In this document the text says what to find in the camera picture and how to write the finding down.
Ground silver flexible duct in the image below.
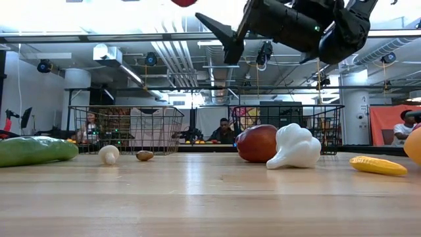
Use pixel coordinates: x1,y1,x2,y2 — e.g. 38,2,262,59
353,36,421,66

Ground black distant frame beam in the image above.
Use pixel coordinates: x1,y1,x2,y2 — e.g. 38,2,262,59
64,84,421,92

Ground green toy cucumber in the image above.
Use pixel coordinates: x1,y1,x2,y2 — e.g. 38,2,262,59
0,136,80,169

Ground white ceiling air unit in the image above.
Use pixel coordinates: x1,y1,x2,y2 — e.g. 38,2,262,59
92,44,123,66

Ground black background stand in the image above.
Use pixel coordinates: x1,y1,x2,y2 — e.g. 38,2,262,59
172,92,205,143

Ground small toy kiwi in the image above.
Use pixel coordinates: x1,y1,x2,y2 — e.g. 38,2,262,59
136,150,155,162

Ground bright red toy apple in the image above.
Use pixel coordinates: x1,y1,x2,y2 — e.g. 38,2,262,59
170,0,199,8

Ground grey overhead frame beam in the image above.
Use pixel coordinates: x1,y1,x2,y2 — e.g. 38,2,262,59
0,28,421,43

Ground black table frame rails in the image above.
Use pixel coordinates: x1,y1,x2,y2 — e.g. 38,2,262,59
77,143,408,157

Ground black hanging ceiling camera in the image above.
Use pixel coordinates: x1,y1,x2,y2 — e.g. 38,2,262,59
144,51,158,67
255,41,274,72
380,51,397,65
36,59,53,74

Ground black monitor back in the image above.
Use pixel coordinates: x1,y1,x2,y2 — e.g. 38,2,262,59
259,101,303,130

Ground black vertical post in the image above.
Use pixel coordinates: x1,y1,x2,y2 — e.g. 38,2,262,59
0,51,7,111

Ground silver ribbed ceiling duct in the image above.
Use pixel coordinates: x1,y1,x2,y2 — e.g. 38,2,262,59
205,45,238,105

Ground bronze wire basket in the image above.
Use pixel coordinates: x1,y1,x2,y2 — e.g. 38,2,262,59
68,105,185,156

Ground dark red round toy fruit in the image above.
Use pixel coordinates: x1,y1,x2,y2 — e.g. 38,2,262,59
235,124,279,164

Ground orange toy citrus fruit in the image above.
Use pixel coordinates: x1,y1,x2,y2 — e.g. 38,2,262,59
403,127,421,167

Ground yellow toy corn cob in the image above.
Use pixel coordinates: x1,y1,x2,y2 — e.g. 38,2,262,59
349,155,409,177

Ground white toy mushroom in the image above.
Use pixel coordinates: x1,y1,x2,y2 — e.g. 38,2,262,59
97,144,120,166

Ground black wire basket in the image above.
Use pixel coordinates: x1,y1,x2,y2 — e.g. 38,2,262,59
229,104,345,155

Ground person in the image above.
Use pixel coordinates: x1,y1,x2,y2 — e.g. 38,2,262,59
76,111,101,145
393,109,416,147
208,117,237,145

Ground orange-red hanging cloth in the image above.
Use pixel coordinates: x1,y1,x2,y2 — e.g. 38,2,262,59
369,104,421,147

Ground white round column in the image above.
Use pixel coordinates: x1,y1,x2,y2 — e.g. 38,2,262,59
340,68,371,146
62,68,92,132

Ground colourful wall poster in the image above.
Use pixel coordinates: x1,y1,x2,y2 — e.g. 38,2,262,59
229,107,260,131

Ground white toy garlic bulb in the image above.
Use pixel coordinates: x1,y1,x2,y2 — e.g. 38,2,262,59
265,123,322,171

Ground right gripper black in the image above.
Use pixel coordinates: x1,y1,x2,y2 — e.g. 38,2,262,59
195,0,336,66

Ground black monitor on arm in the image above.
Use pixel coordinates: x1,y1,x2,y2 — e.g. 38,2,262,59
5,107,33,132

